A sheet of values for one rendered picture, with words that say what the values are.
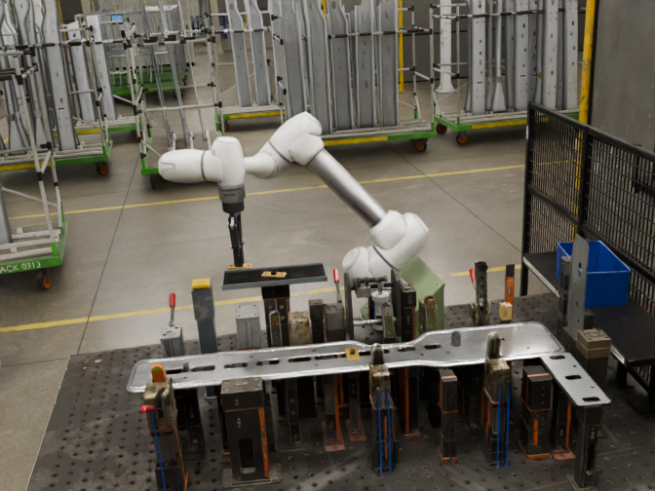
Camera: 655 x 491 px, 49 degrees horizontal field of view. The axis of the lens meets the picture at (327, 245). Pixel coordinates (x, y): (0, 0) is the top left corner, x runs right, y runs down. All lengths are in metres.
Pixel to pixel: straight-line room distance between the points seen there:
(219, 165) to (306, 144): 0.59
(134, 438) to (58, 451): 0.25
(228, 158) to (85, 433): 1.09
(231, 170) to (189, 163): 0.14
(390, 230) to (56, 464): 1.49
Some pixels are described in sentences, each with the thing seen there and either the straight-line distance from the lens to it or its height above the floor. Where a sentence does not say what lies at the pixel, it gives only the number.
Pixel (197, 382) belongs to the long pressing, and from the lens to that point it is 2.28.
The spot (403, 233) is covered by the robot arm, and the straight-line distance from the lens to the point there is 2.92.
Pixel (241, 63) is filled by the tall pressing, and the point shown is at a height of 0.98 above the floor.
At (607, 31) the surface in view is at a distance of 5.03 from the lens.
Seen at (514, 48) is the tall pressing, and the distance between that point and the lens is 10.29.
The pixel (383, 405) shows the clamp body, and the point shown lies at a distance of 2.20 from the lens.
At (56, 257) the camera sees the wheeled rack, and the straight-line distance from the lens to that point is 5.84.
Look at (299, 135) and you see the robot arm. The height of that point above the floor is 1.56.
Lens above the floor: 2.13
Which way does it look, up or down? 20 degrees down
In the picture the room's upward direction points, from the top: 3 degrees counter-clockwise
